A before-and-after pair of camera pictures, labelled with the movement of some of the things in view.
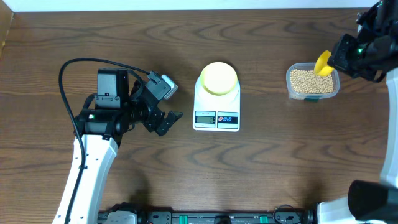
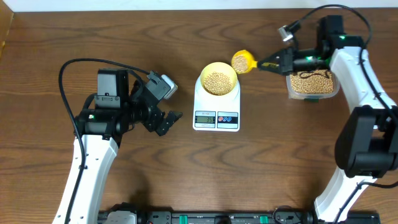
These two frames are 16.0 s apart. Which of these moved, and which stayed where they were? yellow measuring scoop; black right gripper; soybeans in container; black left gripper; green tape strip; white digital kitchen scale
Moved: yellow measuring scoop; black right gripper
Stayed: white digital kitchen scale; green tape strip; soybeans in container; black left gripper
